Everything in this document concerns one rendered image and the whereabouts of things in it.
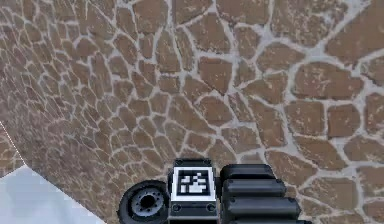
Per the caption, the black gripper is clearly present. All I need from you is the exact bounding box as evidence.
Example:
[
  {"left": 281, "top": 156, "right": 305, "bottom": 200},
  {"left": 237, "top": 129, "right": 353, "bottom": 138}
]
[{"left": 117, "top": 179, "right": 172, "bottom": 224}]

